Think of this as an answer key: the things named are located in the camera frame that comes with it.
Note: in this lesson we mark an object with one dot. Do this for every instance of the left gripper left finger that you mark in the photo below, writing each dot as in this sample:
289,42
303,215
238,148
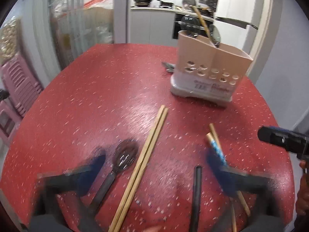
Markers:
78,181

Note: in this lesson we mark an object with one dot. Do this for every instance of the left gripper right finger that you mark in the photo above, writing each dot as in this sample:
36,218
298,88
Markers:
265,214

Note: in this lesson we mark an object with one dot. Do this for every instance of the black chopstick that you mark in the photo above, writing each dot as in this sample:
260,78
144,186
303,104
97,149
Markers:
196,199

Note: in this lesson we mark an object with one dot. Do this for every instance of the spoon with dark handle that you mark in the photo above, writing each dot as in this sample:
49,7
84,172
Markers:
124,156

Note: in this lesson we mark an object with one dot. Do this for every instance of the plain bamboo chopstick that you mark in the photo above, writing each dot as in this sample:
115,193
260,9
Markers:
239,193

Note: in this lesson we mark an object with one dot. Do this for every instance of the person's right hand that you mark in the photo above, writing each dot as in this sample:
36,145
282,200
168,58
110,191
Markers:
302,203

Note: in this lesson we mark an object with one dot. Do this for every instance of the bamboo chopstick right of pair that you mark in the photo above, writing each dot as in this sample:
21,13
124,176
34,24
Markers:
144,166

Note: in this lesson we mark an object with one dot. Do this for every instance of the beige plastic cutlery holder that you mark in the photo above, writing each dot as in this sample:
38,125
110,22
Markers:
206,72

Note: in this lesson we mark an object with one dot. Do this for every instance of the pink plastic stool stack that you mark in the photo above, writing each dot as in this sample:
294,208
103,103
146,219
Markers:
21,84

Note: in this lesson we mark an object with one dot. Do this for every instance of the metal spoon in holder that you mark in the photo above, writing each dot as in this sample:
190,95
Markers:
215,35

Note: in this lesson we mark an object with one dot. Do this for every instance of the metal fork behind holder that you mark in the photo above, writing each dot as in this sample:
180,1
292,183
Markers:
168,66

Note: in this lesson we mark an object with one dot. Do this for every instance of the white refrigerator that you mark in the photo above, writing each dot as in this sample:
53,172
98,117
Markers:
237,22

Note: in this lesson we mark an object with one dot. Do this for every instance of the bag of peanuts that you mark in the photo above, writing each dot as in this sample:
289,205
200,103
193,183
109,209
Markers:
10,34

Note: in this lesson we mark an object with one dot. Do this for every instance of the glass sliding door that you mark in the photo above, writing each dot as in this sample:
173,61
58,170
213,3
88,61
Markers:
75,29

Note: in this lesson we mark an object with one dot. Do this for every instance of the patterned chopstick in holder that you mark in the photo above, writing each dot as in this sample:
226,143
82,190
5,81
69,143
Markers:
203,23

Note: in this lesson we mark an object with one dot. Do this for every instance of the black wok on stove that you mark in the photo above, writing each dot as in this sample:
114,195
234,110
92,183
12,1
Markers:
142,3

